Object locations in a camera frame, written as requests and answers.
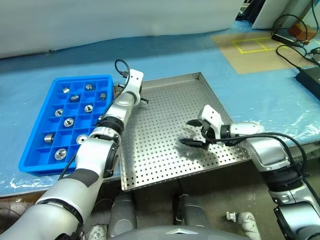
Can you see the small black power adapter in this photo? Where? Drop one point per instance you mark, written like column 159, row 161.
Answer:
column 282, row 38

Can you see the white board panel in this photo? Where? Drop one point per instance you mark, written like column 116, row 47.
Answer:
column 270, row 12

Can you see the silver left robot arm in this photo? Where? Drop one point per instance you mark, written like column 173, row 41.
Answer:
column 92, row 155

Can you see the grey left robot leg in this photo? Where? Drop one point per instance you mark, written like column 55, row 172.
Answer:
column 123, row 215

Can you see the small metal clip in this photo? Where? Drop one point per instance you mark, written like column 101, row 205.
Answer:
column 231, row 216

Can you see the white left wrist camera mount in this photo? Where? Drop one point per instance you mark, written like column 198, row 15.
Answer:
column 135, row 80

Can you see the blue plastic compartment tray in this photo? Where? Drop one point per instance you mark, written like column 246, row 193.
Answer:
column 42, row 155

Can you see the grey right robot leg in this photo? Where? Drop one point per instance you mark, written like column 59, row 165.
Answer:
column 190, row 210

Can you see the white speckled foot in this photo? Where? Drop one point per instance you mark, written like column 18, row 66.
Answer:
column 97, row 232

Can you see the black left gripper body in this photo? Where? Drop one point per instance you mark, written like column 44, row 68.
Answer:
column 141, row 91

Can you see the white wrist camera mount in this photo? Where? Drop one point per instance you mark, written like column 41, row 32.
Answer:
column 211, row 115
column 135, row 80

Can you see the perforated steel tray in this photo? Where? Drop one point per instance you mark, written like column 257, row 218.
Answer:
column 155, row 160

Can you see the grey robot torso shell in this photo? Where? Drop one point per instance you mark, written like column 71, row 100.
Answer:
column 165, row 235

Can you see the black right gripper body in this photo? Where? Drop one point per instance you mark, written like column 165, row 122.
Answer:
column 208, row 131

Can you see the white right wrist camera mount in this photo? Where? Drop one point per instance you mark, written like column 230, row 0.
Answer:
column 211, row 115

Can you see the white grey stand leg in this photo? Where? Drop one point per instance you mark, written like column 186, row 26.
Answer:
column 247, row 223

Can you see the blue foam table sheet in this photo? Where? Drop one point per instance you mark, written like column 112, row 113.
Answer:
column 175, row 57

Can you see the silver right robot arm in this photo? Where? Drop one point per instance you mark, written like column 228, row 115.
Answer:
column 270, row 152

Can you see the brown cardboard mat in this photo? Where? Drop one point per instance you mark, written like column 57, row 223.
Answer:
column 250, row 61

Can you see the orange brown block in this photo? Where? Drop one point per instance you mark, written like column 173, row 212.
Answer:
column 298, row 30

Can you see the metal nut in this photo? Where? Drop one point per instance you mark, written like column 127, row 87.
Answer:
column 60, row 153
column 69, row 122

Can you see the large black power supply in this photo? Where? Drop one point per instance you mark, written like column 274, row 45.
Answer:
column 310, row 80

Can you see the grey robot leg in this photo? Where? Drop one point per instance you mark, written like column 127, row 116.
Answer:
column 123, row 215
column 190, row 210

